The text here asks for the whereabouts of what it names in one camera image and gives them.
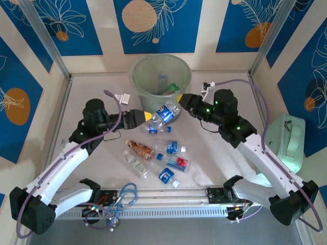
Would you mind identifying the brown tea bottle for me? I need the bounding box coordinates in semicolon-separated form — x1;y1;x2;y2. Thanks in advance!
125;139;156;161

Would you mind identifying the grey metal sheet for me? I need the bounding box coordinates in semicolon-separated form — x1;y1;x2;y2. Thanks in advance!
25;205;311;245

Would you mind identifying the pale green plastic container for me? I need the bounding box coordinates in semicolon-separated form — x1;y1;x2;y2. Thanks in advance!
255;113;307;187

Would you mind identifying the clear bottle blue cap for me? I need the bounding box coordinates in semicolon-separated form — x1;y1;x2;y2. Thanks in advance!
157;73;169;95

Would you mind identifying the translucent green waste bin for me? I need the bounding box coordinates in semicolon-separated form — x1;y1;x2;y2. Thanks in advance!
130;54;192;121

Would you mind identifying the aluminium frame post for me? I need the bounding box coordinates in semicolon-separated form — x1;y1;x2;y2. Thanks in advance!
18;0;73;80
249;0;299;77

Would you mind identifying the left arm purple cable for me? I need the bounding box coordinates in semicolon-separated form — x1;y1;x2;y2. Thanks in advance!
16;90;122;239

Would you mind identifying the bottle with red flower label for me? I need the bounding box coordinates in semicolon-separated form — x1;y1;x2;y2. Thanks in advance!
156;153;192;174

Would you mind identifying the blue stethoscope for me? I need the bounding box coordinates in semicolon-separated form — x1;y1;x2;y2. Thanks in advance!
106;182;139;228

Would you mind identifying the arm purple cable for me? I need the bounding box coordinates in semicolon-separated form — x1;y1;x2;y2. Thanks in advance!
214;79;323;233
16;90;122;239

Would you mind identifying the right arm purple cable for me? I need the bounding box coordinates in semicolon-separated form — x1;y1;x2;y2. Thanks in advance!
214;79;323;233

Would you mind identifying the grey slotted cable duct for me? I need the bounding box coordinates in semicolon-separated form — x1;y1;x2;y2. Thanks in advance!
32;207;228;221

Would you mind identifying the aluminium mounting rail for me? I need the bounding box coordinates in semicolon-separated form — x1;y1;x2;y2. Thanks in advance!
21;185;303;211

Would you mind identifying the large blue-label bottle white cap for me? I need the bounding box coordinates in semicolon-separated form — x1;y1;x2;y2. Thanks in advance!
149;161;181;189

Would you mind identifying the aluminium table side rail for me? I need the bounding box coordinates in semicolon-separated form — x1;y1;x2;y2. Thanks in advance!
249;73;269;136
37;76;75;190

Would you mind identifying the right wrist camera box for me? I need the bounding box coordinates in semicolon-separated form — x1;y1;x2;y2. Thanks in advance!
201;81;217;101

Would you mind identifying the clear bottle white-green label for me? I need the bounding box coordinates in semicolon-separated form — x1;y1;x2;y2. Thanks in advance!
122;149;149;179

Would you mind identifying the wire connector bundle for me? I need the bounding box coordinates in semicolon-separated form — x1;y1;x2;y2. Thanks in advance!
226;201;256;223
81;203;104;225

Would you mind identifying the clear bottle blue label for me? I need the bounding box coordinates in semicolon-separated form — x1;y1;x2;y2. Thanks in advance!
148;100;182;131

